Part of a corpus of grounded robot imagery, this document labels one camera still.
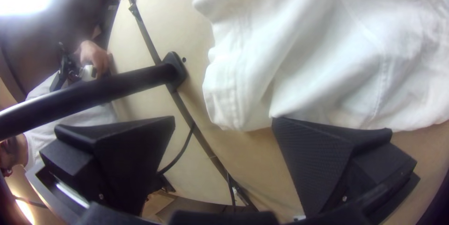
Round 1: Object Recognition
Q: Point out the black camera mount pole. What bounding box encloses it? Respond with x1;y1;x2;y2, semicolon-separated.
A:
0;52;188;141

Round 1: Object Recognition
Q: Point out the black cable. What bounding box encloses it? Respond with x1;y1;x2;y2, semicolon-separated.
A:
157;123;196;176

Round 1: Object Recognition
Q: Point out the person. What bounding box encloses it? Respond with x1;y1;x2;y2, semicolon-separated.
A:
0;39;118;178

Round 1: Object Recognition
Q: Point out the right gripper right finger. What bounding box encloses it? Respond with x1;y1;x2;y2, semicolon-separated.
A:
272;116;421;218

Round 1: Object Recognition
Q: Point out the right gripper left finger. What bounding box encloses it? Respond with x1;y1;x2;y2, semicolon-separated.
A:
38;115;176;216

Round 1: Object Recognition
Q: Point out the white t-shirt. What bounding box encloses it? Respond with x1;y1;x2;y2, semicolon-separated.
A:
193;0;449;133

